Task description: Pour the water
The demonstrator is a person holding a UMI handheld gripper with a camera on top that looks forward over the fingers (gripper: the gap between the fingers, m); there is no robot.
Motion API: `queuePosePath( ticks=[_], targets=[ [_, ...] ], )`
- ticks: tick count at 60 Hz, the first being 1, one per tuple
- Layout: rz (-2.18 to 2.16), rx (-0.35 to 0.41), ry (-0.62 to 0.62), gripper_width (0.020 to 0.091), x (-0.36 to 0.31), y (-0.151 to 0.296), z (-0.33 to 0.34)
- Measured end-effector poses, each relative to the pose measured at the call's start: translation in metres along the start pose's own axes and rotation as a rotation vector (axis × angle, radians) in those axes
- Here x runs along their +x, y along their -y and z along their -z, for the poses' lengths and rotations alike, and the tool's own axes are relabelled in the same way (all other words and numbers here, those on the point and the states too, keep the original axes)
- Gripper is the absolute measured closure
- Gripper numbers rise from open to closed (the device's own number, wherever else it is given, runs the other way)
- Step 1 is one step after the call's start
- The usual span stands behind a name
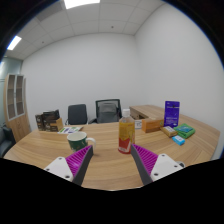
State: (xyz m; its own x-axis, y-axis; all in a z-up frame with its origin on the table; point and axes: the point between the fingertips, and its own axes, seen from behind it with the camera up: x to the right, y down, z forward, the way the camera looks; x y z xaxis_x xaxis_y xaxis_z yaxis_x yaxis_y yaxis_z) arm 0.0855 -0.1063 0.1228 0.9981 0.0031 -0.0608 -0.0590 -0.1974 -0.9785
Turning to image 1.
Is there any green and white mug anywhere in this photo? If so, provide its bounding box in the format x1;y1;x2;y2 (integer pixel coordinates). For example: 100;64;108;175
66;131;97;154

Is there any white paper card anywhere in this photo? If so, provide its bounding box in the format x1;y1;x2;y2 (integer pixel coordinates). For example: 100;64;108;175
134;119;144;130

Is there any small dark printed box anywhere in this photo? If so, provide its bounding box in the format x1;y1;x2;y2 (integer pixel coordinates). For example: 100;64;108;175
34;113;46;132

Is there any purple upright box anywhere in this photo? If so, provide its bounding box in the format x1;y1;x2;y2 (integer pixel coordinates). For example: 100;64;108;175
163;100;181;128

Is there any green flat packet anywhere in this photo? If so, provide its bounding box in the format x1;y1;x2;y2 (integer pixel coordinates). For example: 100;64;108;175
173;123;197;140

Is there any small blue box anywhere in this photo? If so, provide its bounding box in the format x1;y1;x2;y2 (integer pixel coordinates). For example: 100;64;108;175
171;135;186;147

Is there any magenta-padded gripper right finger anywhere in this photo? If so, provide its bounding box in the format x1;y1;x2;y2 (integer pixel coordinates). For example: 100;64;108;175
130;143;185;186

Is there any small tan box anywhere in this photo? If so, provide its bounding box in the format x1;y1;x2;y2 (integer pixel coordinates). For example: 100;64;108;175
159;125;179;138

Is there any black mesh office chair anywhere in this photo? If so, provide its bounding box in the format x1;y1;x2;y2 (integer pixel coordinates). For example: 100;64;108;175
89;98;123;125

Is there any yellow drink bottle white cap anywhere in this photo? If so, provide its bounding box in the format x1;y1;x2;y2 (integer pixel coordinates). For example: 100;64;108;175
117;108;136;155

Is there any orange cardboard box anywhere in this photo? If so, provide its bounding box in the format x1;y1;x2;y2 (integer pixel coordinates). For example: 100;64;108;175
141;117;165;134

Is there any wooden glass-door shelf cabinet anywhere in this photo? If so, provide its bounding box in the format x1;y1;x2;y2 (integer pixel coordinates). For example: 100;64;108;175
3;73;32;143

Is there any white printed leaflet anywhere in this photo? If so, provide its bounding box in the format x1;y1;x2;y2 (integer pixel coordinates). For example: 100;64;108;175
57;125;84;135

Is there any ceiling air vent grille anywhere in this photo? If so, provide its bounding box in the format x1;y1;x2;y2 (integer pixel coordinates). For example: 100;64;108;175
34;1;66;22

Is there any rectangular ceiling light panel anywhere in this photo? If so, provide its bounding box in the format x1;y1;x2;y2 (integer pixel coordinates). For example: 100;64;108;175
6;35;23;52
63;0;101;10

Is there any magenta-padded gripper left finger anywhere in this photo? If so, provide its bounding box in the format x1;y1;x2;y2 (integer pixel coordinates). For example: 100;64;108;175
43;144;95;187

